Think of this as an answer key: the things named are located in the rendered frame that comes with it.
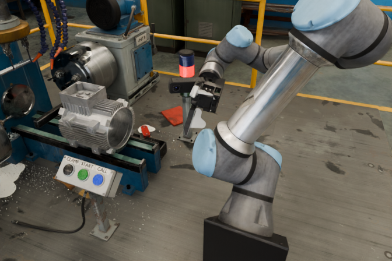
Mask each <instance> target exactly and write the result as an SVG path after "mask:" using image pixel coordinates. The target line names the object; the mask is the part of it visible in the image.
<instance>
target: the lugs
mask: <svg viewBox="0 0 392 261"><path fill-rule="evenodd" d="M123 104H124V106H125V107H127V108H130V105H131V104H130V103H129V102H126V101H123ZM67 113H68V110H67V109H65V108H60V109H59V113H58V114H60V115H63V116H66V115H67ZM109 123H110V120H108V119H104V118H102V119H101V123H100V125H101V126H105V127H109ZM133 134H134V129H133V130H132V132H131V136H133ZM115 152H116V150H115V149H109V150H107V151H106V153H108V154H113V155H115Z"/></svg>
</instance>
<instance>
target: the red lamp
mask: <svg viewBox="0 0 392 261"><path fill-rule="evenodd" d="M180 76H182V77H192V76H194V65H193V66H191V67H183V66H180Z"/></svg>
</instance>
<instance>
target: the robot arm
mask: <svg viewBox="0 0 392 261"><path fill-rule="evenodd" d="M293 11H294V12H293V13H292V16H291V21H292V24H293V27H292V29H291V30H290V32H289V44H287V45H281V46H277V47H272V48H263V47H262V46H260V45H258V44H256V43H255V42H253V35H252V34H251V32H250V31H249V30H247V28H246V27H244V26H241V25H237V26H235V27H234V28H232V29H231V31H230V32H228V33H227V35H226V36H225V38H224V39H223V40H222V41H221V42H220V43H219V44H218V45H217V46H216V47H215V48H213V49H211V50H210V52H209V53H208V55H207V56H206V60H205V62H204V64H203V67H202V69H201V71H200V73H199V77H174V78H170V79H169V86H168V88H169V92H170V93H171V94H172V93H190V97H191V104H192V106H191V108H190V110H189V113H188V117H187V120H186V122H185V125H184V134H185V135H186V136H187V134H188V131H189V129H190V128H204V127H205V125H206V122H205V121H204V120H203V119H202V118H201V114H202V111H201V110H200V109H199V108H197V106H198V107H200V108H203V111H206V112H212V113H214V114H215V113H216V109H217V107H218V103H219V99H220V97H221V93H222V90H223V87H224V84H225V79H223V78H222V77H223V74H224V71H225V69H226V68H227V67H228V66H229V65H230V64H231V63H232V62H233V61H234V60H235V59H238V60H239V61H241V62H243V63H245V64H246V65H248V66H250V67H252V68H254V69H256V70H258V71H259V72H260V73H263V74H265V75H264V76H263V77H262V78H261V80H260V81H259V82H258V83H257V84H256V86H255V87H254V88H253V89H252V91H251V92H250V94H249V95H248V96H247V97H246V99H245V100H244V101H243V102H242V103H241V105H240V106H239V108H238V109H237V110H236V111H235V112H234V114H233V115H232V116H231V117H230V119H229V120H228V121H221V122H220V123H218V124H217V126H216V127H215V128H214V130H212V129H203V130H202V131H200V133H199V134H198V136H197V138H196V140H195V143H194V147H193V151H192V163H193V166H194V168H195V170H196V171H197V172H199V173H200V174H204V175H206V176H207V177H213V178H216V179H220V180H222V181H225V182H229V183H231V184H233V189H232V192H231V195H230V196H229V198H228V200H227V201H226V203H225V204H224V206H223V207H222V209H221V211H220V213H219V217H218V220H219V221H221V222H223V223H225V224H227V225H229V226H232V227H234V228H237V229H240V230H243V231H246V232H249V233H252V234H256V235H260V236H263V237H272V233H273V230H274V226H273V218H272V203H273V199H274V195H275V190H276V187H277V182H278V177H279V173H280V171H281V164H282V156H281V154H280V153H279V152H278V151H277V150H275V149H273V148H272V147H270V146H267V145H266V144H262V143H260V142H256V140H257V139H258V138H259V137H260V136H261V134H262V133H263V132H264V131H265V130H266V129H267V128H268V127H269V126H270V124H271V123H272V122H273V121H274V120H275V118H276V117H277V116H278V115H279V114H280V113H281V112H282V111H283V110H284V108H285V107H286V106H287V105H288V104H289V103H290V102H291V101H292V100H293V98H294V97H295V96H296V95H297V94H298V92H300V91H301V89H302V88H303V87H304V86H305V85H306V83H307V82H308V81H309V80H310V79H311V78H312V77H313V76H314V75H315V73H316V72H317V71H318V70H319V69H320V68H321V67H323V66H335V67H336V68H338V69H355V68H361V67H365V66H369V65H371V64H373V63H375V62H377V61H378V60H380V59H382V58H383V57H384V56H385V55H386V54H387V53H388V51H389V49H390V48H391V46H392V21H391V19H390V18H389V16H388V15H387V14H386V13H384V12H383V11H382V10H380V9H379V8H378V7H377V6H376V5H375V4H374V3H373V2H372V1H370V0H299V1H298V2H297V4H296V5H295V7H294V9H293ZM195 111H196V113H195ZM194 114H195V116H194Z"/></svg>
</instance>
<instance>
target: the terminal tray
mask: <svg viewBox="0 0 392 261"><path fill-rule="evenodd" d="M78 82H80V81H78ZM78 82H76V83H74V84H73V85H71V86H69V87H68V88H66V89H65V90H63V91H65V92H64V93H63V91H61V92H59V96H60V99H61V102H62V105H63V108H65V109H67V110H68V112H69V111H70V112H73V113H76V114H77V113H79V115H80V114H82V115H83V114H84V115H85V116H87V117H89V116H91V114H92V108H93V106H95V104H96V103H98V101H99V102H100V101H101V100H102V99H105V98H106V99H107V93H106V88H105V86H99V85H96V84H91V83H86V82H80V83H78ZM99 87H101V88H99ZM85 97H87V98H85Z"/></svg>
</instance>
